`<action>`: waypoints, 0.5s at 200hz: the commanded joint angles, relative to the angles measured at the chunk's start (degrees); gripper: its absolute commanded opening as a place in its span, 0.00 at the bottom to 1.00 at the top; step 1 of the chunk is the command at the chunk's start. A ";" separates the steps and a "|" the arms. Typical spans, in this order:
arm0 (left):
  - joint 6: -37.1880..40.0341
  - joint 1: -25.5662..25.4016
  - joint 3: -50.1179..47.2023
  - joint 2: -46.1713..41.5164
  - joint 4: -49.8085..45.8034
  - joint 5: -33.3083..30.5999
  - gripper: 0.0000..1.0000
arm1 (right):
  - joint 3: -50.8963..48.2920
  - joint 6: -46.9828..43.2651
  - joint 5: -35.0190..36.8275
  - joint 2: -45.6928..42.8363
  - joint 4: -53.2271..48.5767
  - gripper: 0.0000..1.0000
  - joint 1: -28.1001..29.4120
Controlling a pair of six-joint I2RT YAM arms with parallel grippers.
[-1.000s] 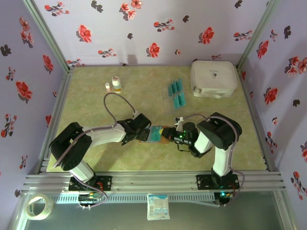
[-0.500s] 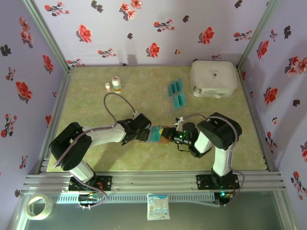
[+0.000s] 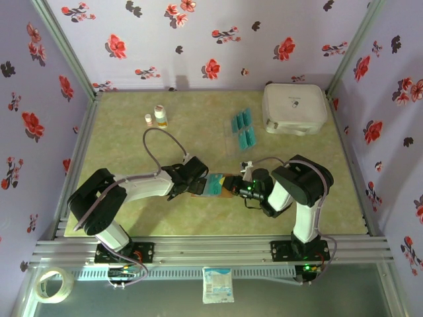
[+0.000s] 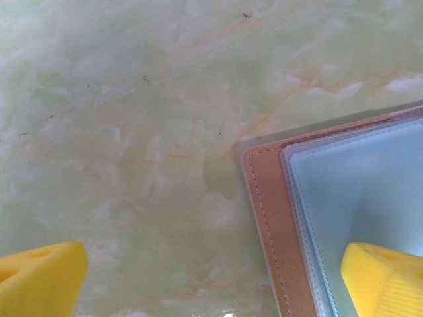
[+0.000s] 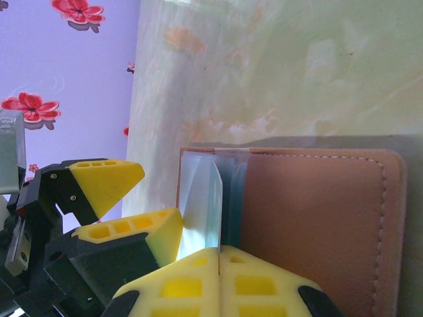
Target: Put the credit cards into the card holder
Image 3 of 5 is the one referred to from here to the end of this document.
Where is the aluminium front rail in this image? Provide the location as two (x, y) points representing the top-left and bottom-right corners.
(28, 236), (395, 268)

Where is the white zip case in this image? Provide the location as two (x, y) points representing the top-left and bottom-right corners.
(261, 83), (328, 136)

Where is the brown card holder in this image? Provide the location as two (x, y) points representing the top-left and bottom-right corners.
(190, 172), (234, 199)

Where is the clear tape roll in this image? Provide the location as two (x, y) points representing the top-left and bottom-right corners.
(34, 266), (74, 304)

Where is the aluminium frame post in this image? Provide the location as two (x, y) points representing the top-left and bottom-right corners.
(325, 0), (389, 96)
(31, 0), (103, 100)

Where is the slotted cable duct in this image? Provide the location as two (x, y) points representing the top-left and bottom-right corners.
(71, 266), (297, 280)

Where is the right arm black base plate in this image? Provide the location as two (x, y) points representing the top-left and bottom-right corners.
(270, 240), (330, 262)

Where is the white blue-printed packet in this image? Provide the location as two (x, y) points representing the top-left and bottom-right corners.
(202, 266), (235, 304)

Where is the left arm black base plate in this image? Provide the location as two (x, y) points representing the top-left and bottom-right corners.
(95, 242), (155, 264)

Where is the aluminium side rail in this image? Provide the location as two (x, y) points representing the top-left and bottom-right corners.
(325, 92), (384, 237)
(49, 92), (103, 240)

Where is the large white pill bottle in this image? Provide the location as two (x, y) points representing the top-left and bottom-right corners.
(153, 104), (169, 129)

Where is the left arm grey cable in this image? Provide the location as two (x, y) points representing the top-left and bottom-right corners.
(73, 127), (190, 288)

